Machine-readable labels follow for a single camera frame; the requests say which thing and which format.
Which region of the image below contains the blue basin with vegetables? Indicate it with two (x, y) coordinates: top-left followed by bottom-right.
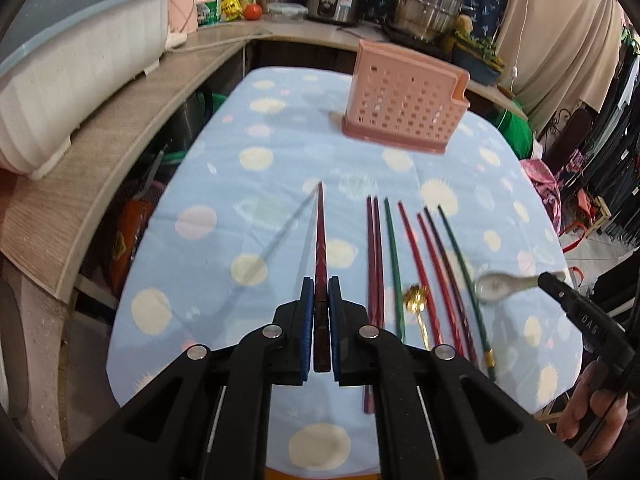
(450, 30), (506, 86)

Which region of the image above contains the blue polka dot tablecloth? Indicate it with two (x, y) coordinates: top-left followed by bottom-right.
(105, 65), (585, 470)

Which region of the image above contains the maroon chopstick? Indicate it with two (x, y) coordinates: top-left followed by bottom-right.
(363, 196), (378, 415)
(372, 197), (385, 328)

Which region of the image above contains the pink perforated utensil holder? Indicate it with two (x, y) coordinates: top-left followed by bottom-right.
(342, 40), (470, 154)

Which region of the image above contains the person's right hand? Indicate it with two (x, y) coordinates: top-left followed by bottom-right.
(556, 362), (628, 467)

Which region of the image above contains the white ceramic spoon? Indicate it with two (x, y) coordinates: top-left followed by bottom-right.
(474, 272), (540, 304)

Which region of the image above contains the dark patterned chopstick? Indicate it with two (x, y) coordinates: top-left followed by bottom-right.
(424, 207), (478, 366)

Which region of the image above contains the red tomato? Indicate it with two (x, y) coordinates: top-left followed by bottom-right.
(243, 3), (262, 21)

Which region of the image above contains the dark red chopstick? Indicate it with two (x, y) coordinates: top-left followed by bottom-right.
(314, 183), (331, 373)

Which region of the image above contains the green chopstick gold band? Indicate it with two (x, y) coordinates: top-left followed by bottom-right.
(437, 205), (497, 382)

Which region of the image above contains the pink floral cloth bag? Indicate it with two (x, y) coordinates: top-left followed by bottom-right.
(521, 159), (562, 230)

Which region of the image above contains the beige curtain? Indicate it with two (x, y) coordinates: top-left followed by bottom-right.
(497, 0), (624, 131)

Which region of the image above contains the gold flower spoon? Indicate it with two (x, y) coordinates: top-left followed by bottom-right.
(404, 285), (432, 350)

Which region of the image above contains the clear food container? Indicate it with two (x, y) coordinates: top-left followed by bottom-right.
(266, 1), (308, 23)

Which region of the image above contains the stainless steel steamer pot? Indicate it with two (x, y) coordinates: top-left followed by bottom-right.
(388, 0), (475, 42)

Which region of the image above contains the green bag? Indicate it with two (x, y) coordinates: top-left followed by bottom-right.
(488, 110), (534, 159)

